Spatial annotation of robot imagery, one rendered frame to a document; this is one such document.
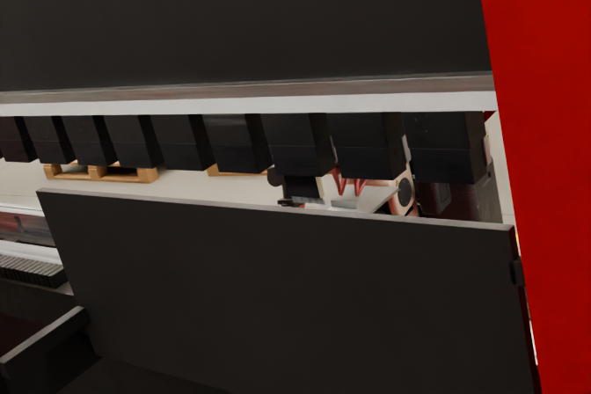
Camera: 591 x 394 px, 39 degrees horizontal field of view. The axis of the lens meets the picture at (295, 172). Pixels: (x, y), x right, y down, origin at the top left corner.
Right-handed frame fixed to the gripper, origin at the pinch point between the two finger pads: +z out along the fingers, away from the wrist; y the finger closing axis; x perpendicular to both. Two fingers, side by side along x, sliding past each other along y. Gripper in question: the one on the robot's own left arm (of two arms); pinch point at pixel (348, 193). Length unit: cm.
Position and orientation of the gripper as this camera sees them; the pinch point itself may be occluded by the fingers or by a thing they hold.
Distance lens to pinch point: 227.8
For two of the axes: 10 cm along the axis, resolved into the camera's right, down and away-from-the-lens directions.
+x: 6.2, 1.2, 7.8
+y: 7.8, 0.3, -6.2
